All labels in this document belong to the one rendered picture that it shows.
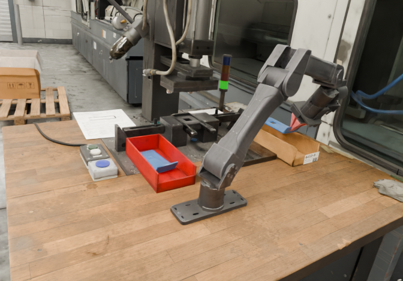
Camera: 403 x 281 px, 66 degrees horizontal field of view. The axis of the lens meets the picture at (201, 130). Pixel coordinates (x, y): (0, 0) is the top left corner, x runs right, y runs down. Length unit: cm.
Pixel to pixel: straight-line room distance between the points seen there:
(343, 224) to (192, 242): 39
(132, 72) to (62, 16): 620
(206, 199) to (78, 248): 30
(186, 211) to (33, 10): 960
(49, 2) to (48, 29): 72
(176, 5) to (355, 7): 67
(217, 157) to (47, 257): 41
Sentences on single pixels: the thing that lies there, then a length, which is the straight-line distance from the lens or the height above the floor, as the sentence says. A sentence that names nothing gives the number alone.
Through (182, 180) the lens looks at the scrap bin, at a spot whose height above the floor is 92.
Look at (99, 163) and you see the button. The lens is 92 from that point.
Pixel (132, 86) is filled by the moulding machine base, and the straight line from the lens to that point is 427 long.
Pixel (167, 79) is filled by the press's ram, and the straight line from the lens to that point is 106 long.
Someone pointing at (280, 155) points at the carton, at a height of 92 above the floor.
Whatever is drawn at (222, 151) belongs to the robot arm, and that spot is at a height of 106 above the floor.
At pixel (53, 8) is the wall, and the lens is 1018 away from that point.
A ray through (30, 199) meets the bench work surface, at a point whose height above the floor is 90.
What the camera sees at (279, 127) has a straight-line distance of 118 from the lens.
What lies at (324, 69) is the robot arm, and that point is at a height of 124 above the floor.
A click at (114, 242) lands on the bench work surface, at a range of 71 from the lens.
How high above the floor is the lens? 137
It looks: 21 degrees down
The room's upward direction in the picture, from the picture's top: 6 degrees clockwise
